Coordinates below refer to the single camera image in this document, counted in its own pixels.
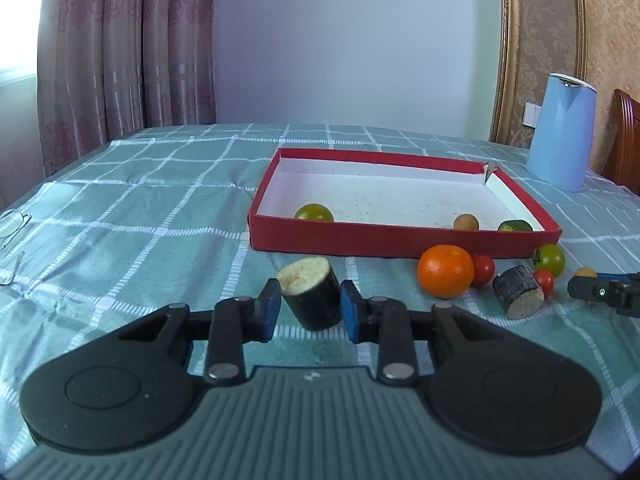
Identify green tomato in box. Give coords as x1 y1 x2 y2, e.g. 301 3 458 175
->
294 203 334 222

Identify clear eyeglasses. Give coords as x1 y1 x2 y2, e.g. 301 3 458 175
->
0 207 33 287

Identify small green cucumber piece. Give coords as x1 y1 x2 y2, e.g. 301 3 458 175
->
498 219 533 232

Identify green tomato outside box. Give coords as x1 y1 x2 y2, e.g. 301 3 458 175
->
532 244 566 278

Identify brown longan fruit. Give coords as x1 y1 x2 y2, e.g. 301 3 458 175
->
574 266 598 278
452 214 480 231

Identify red cherry tomato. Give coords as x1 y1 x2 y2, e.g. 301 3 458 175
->
534 269 554 299
472 255 496 287

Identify gold wall frame moulding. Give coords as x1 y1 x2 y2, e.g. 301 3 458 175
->
490 0 587 148

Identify dark cucumber chunk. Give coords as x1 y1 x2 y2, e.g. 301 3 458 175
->
492 266 544 320
276 256 341 332

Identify orange mandarin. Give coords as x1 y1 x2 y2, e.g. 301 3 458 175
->
416 244 475 299

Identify red shallow cardboard box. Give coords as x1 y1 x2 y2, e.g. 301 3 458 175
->
247 148 562 259

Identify light blue kettle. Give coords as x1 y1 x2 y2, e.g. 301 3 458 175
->
526 73 597 192

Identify white wall socket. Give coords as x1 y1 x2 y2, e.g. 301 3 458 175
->
522 102 541 128

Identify green checked bedsheet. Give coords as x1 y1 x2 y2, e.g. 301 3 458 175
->
1 124 639 472

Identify pink patterned curtain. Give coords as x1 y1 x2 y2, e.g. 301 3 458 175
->
37 0 216 176

